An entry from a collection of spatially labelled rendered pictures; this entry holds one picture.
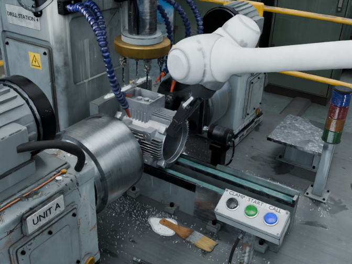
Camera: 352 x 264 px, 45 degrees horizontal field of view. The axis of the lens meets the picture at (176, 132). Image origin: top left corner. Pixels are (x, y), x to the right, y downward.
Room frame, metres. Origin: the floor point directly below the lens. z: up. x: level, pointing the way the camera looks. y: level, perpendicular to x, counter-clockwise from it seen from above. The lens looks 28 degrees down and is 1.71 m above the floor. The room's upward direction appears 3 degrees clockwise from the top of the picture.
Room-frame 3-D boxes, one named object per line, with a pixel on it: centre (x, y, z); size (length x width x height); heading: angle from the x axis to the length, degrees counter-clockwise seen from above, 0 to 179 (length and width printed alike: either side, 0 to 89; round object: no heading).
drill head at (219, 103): (1.58, -0.08, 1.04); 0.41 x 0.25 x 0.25; 150
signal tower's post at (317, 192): (1.28, -0.53, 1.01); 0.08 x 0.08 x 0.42; 60
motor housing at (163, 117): (1.29, 0.09, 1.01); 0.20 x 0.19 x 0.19; 59
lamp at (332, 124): (1.28, -0.53, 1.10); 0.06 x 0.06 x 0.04
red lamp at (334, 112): (1.28, -0.53, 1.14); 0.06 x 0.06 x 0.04
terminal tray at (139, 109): (1.32, 0.12, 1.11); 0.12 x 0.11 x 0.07; 59
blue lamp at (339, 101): (1.28, -0.53, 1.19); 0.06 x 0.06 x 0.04
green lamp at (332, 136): (1.28, -0.53, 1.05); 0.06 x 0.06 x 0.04
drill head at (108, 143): (0.99, 0.27, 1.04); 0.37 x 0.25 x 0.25; 150
